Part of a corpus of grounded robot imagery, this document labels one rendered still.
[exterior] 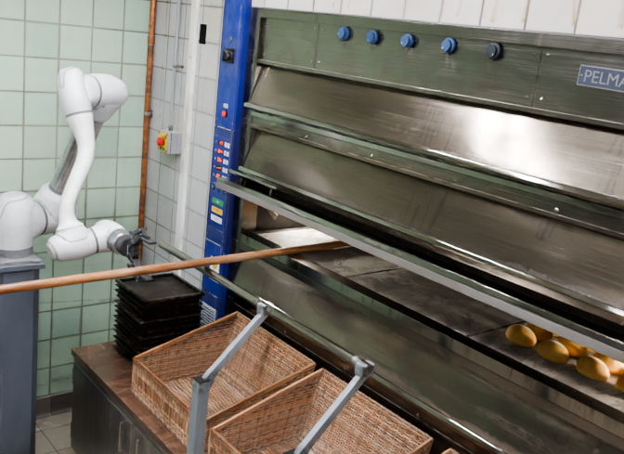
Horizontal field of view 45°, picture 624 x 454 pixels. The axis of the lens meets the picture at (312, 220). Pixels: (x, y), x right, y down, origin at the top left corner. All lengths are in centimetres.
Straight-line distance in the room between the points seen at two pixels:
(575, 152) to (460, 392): 82
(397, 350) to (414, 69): 92
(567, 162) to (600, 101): 17
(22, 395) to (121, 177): 115
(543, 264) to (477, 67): 60
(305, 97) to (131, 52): 124
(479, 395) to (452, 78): 95
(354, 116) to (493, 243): 70
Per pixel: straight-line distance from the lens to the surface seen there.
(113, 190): 386
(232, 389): 315
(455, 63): 231
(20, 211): 318
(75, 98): 293
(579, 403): 213
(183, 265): 266
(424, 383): 246
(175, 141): 355
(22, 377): 342
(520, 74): 216
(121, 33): 376
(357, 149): 258
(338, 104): 266
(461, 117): 229
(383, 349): 258
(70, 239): 285
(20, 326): 332
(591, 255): 205
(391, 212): 245
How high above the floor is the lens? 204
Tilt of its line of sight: 14 degrees down
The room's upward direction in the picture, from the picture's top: 7 degrees clockwise
